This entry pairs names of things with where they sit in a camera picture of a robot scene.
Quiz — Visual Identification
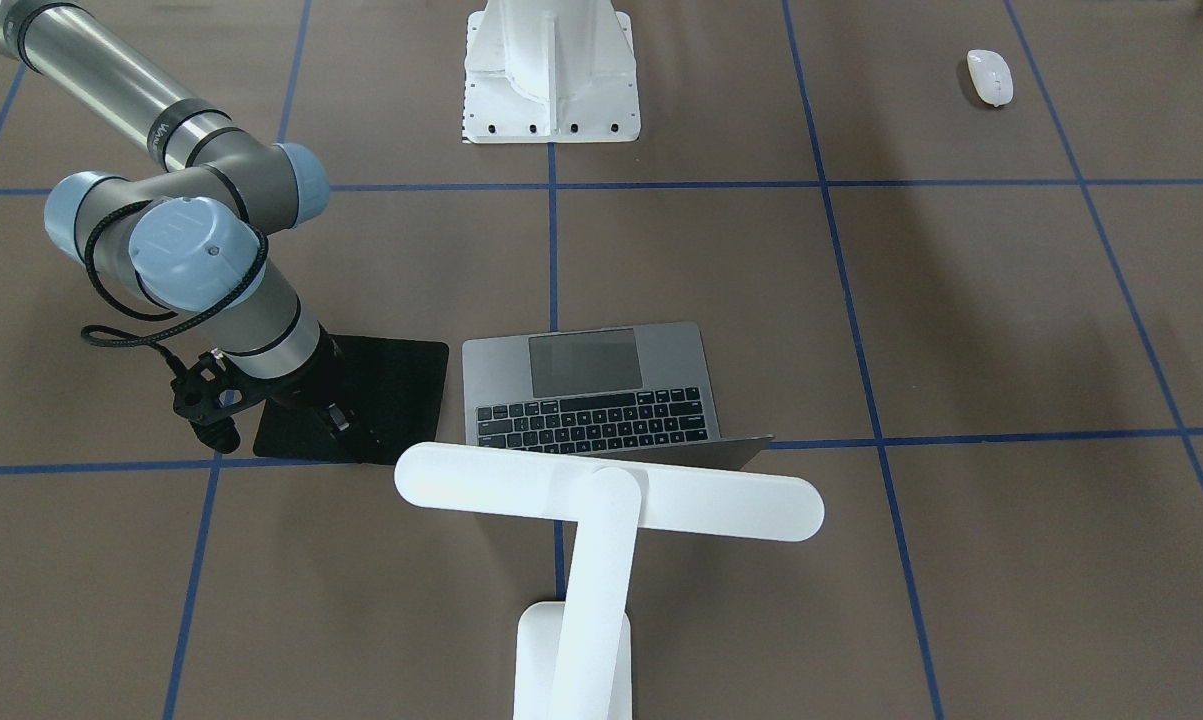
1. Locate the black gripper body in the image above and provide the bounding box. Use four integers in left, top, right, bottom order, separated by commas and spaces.
261, 334, 358, 426

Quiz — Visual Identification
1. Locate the black mouse pad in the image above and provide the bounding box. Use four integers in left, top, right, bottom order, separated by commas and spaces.
251, 332, 449, 466

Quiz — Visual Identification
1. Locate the grey laptop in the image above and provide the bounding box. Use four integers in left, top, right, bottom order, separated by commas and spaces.
461, 322, 771, 470

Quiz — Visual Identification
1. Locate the white desk lamp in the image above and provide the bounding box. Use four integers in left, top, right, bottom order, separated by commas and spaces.
395, 442, 825, 719

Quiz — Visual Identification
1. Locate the white computer mouse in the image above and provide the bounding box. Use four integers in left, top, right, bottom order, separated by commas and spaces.
966, 49, 1014, 108

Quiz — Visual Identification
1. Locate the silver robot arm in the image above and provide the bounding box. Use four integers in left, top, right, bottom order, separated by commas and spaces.
0, 1, 357, 452

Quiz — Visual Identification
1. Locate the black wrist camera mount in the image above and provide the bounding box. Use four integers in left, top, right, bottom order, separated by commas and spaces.
162, 352, 241, 454

